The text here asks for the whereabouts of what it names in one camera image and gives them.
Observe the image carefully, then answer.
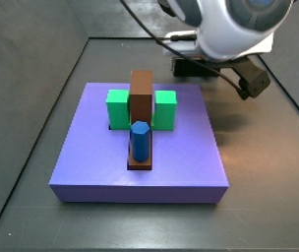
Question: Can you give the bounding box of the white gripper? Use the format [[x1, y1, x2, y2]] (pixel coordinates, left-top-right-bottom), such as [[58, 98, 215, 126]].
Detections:
[[165, 31, 273, 62]]

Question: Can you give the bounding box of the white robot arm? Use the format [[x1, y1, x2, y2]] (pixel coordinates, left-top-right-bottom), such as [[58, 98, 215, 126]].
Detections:
[[158, 0, 294, 62]]

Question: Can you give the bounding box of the purple base board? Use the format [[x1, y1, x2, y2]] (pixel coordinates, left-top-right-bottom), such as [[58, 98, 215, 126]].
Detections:
[[50, 83, 229, 204]]

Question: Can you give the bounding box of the black angled holder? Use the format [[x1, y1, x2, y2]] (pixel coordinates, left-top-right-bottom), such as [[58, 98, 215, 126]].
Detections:
[[173, 58, 221, 77]]

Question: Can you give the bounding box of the brown L-shaped block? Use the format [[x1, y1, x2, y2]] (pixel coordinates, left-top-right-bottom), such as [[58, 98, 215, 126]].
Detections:
[[127, 70, 153, 170]]

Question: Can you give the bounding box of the green block right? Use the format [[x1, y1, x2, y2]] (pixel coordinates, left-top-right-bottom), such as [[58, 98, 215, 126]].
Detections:
[[153, 91, 178, 131]]

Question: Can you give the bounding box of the green block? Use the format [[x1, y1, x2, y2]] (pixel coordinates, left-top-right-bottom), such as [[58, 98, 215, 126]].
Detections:
[[153, 91, 178, 131], [107, 90, 130, 130]]

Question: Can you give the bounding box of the green block left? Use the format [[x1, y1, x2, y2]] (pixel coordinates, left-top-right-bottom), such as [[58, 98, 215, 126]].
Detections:
[[107, 90, 130, 130]]

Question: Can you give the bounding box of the blue hexagonal peg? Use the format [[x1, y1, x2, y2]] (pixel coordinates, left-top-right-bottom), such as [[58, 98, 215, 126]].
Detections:
[[131, 121, 151, 162]]

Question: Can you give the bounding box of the black cable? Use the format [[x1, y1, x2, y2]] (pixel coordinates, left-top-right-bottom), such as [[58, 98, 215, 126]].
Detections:
[[119, 0, 246, 95]]

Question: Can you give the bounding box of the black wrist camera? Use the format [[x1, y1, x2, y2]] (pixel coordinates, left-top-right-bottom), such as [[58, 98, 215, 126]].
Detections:
[[223, 57, 270, 100]]

